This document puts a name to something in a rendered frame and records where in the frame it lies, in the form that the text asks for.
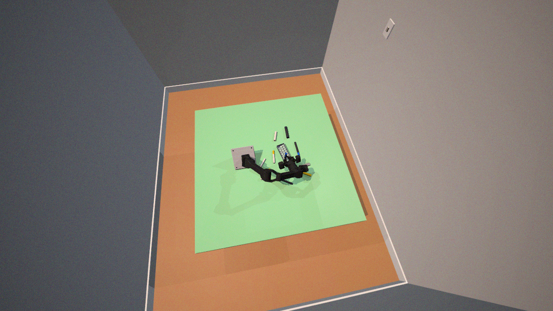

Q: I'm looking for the grey keyboard with white letter keys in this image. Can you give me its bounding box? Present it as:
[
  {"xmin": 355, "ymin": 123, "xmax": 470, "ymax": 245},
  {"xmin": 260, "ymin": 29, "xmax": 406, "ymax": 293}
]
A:
[{"xmin": 276, "ymin": 143, "xmax": 290, "ymax": 160}]

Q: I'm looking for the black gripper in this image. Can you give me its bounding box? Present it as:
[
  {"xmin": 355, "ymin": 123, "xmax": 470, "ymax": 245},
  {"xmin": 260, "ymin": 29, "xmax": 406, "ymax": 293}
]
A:
[{"xmin": 278, "ymin": 155, "xmax": 301, "ymax": 169}]

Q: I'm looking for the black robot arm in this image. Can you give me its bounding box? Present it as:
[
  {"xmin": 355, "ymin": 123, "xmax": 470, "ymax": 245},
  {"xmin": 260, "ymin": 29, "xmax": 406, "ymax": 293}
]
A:
[{"xmin": 242, "ymin": 154, "xmax": 309, "ymax": 182}]

